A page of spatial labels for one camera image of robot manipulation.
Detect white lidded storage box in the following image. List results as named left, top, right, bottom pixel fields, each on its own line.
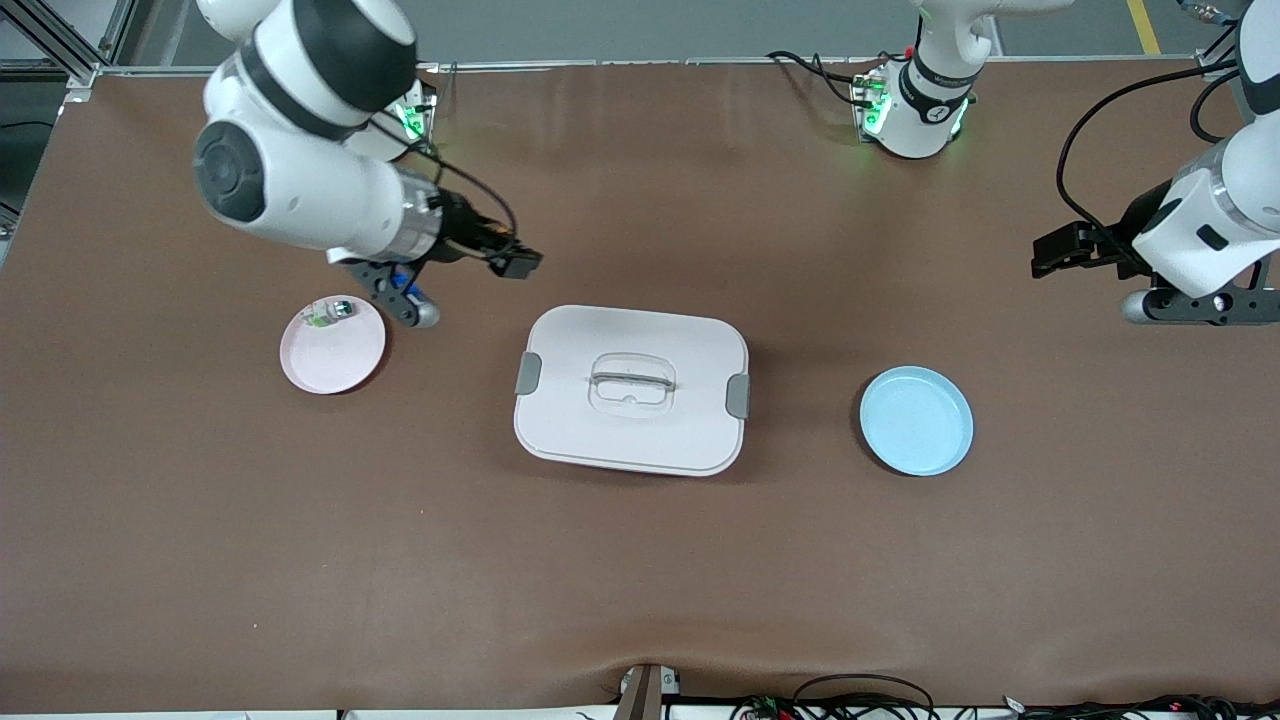
left=513, top=304, right=751, bottom=478

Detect pink round plate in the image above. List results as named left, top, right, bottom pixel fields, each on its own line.
left=279, top=294, right=387, bottom=396

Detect light blue round plate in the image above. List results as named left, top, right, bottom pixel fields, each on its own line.
left=859, top=365, right=975, bottom=478

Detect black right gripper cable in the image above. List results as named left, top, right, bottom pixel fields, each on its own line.
left=368, top=108, right=522, bottom=251

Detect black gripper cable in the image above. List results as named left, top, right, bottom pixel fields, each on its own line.
left=368, top=108, right=522, bottom=251
left=1055, top=60, right=1246, bottom=266

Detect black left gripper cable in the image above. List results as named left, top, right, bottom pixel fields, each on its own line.
left=1055, top=60, right=1246, bottom=266

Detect aluminium frame profile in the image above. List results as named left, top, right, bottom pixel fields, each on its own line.
left=0, top=0, right=137, bottom=101
left=1195, top=0, right=1246, bottom=83

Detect metal table edge rail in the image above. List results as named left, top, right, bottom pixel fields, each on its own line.
left=95, top=57, right=1201, bottom=74

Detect black arm base cable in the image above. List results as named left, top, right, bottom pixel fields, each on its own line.
left=765, top=48, right=881, bottom=107

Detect metal table edge bracket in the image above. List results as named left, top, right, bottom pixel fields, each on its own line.
left=612, top=662, right=683, bottom=720

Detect black cable bundle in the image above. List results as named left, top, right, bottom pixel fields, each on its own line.
left=730, top=673, right=1280, bottom=720

